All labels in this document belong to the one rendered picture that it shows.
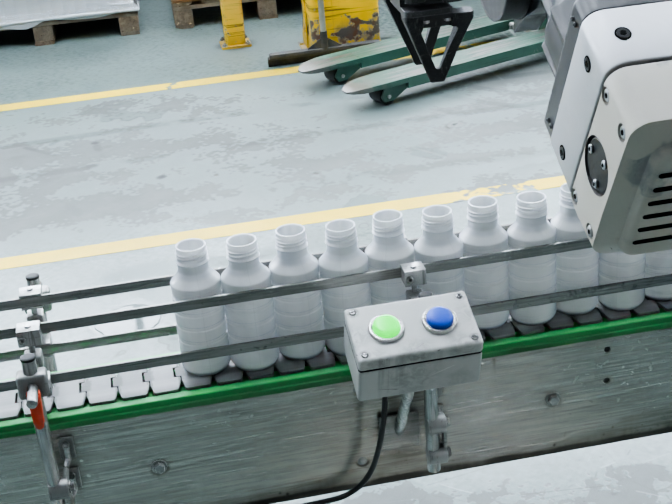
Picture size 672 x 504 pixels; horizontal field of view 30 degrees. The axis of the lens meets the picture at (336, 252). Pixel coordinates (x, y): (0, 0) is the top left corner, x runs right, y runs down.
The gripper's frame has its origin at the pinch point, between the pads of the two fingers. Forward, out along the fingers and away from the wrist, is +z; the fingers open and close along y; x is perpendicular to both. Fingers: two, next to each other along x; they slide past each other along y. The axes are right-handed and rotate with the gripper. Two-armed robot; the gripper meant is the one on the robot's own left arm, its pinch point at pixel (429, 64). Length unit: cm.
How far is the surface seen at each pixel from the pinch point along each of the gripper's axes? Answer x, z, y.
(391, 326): -6.1, 27.9, 2.3
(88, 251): -55, 138, -275
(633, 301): 27.9, 38.3, -12.4
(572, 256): 20.2, 31.2, -13.5
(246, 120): 13, 138, -385
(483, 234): 9.1, 26.6, -14.0
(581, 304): 21.3, 37.9, -13.1
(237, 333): -21.9, 34.1, -12.7
